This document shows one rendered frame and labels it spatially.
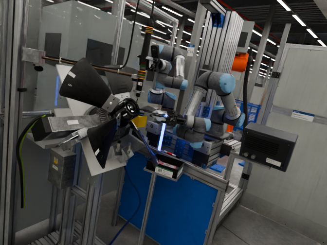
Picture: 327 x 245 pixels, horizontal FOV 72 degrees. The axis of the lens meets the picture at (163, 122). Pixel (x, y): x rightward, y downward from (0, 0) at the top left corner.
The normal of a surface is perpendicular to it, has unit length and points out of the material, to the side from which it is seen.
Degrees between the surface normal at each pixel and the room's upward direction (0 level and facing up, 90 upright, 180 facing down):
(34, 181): 90
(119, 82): 46
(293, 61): 90
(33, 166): 90
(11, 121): 90
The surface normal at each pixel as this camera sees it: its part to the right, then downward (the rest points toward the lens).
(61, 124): 0.73, -0.40
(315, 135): -0.57, 0.07
